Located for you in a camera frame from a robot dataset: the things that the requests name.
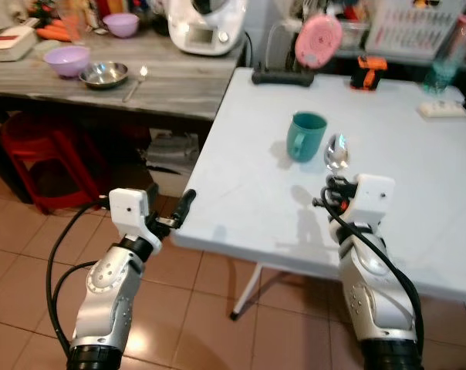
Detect orange carrots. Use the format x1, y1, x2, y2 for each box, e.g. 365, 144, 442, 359
35, 19, 76, 43

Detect red plastic stool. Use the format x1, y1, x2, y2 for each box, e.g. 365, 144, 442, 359
0, 110, 112, 214

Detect white rectangular box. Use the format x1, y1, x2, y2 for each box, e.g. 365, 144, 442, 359
0, 26, 39, 62

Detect grey bundle under counter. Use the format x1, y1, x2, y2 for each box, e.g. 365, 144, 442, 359
145, 129, 201, 176

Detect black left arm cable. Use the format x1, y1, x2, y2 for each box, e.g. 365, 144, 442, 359
46, 197, 115, 357

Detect white power strip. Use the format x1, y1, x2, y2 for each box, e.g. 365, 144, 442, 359
417, 100, 466, 119

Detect teal clear water bottle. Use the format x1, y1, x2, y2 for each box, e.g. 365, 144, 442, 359
423, 14, 466, 95

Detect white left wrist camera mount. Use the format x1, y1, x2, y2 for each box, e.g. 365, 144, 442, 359
108, 187, 161, 241

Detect stainless steel bowl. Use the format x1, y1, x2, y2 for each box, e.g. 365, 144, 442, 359
79, 62, 130, 90

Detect white metal table leg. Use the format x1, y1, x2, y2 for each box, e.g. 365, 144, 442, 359
229, 262, 269, 321

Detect large lilac plastic bowl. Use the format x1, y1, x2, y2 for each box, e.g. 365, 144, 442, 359
44, 45, 92, 79

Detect white plastic basket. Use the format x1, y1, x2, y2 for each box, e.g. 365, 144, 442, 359
364, 0, 466, 59

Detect slim steel spoon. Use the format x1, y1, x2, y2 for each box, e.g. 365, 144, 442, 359
123, 66, 150, 103

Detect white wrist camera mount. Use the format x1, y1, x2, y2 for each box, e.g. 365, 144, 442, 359
347, 174, 395, 226
108, 187, 161, 241

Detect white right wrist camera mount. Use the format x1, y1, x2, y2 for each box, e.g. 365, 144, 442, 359
347, 174, 395, 226

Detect pink round plastic device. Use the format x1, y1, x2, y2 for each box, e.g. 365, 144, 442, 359
295, 14, 344, 71

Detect orange and black device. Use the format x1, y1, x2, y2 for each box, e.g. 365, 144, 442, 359
350, 55, 389, 92

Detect small purple bowl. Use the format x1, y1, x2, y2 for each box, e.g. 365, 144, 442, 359
102, 12, 140, 39

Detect teal ceramic mug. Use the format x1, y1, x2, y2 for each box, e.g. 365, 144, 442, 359
286, 112, 329, 163

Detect white kitchen food processor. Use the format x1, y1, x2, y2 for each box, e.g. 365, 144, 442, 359
167, 0, 246, 57

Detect black flat base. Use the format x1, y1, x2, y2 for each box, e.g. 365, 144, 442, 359
252, 68, 313, 86

